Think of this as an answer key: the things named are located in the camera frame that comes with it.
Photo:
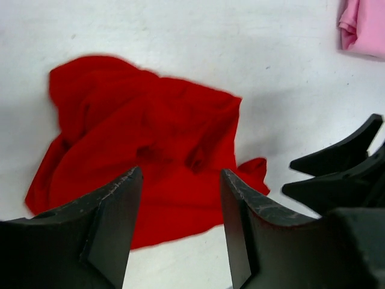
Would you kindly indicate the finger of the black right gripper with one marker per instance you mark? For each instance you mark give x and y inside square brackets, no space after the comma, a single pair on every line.
[360,186]
[342,155]

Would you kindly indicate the folded pink t shirt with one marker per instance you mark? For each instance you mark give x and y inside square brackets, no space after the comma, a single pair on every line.
[362,27]

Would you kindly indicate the red t shirt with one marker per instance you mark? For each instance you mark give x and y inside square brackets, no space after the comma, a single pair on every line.
[114,116]

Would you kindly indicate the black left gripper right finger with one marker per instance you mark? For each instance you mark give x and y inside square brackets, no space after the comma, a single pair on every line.
[272,246]

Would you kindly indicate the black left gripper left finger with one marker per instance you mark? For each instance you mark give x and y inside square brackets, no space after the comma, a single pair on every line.
[82,244]

